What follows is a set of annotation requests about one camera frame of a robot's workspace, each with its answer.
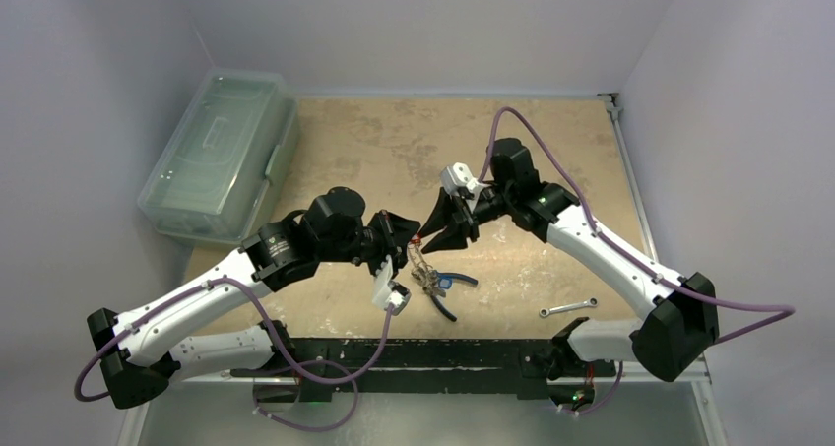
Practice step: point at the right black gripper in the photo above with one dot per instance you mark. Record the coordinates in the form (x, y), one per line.
(466, 212)

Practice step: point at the translucent green plastic box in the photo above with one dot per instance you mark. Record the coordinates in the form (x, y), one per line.
(222, 172)

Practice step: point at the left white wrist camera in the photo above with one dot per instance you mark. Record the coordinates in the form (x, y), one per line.
(387, 294)

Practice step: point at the small silver wrench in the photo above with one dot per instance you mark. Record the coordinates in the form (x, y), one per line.
(588, 303)

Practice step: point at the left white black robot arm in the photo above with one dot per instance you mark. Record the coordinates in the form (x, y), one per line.
(140, 352)

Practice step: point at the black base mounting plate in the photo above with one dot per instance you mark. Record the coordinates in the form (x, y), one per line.
(521, 367)

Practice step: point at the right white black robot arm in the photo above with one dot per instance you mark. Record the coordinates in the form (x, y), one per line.
(673, 325)

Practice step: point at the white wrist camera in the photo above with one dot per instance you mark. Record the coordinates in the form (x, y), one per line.
(387, 294)
(457, 180)

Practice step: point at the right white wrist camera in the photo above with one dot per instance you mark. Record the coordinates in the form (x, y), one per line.
(457, 180)

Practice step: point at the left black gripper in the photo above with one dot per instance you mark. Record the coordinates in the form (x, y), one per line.
(396, 233)

